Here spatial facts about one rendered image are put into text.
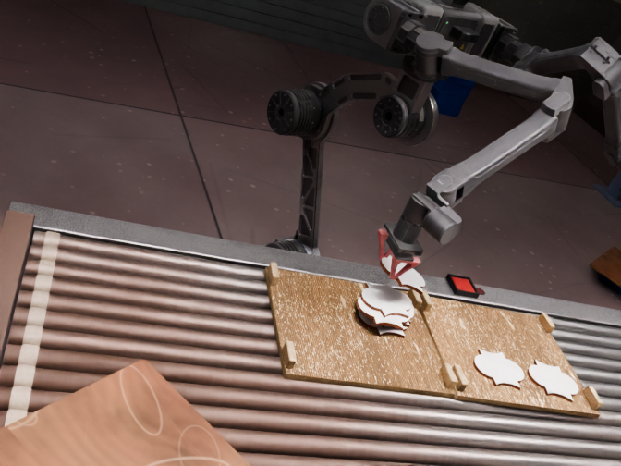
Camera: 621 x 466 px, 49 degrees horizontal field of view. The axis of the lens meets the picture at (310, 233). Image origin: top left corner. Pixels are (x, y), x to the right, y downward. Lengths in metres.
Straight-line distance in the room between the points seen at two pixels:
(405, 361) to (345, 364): 0.16
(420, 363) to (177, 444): 0.70
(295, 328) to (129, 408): 0.52
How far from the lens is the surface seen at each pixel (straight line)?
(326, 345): 1.53
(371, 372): 1.52
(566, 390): 1.83
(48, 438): 1.08
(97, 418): 1.11
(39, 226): 1.64
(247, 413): 1.34
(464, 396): 1.61
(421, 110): 2.32
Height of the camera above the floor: 1.89
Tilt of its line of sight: 31 degrees down
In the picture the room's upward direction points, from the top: 23 degrees clockwise
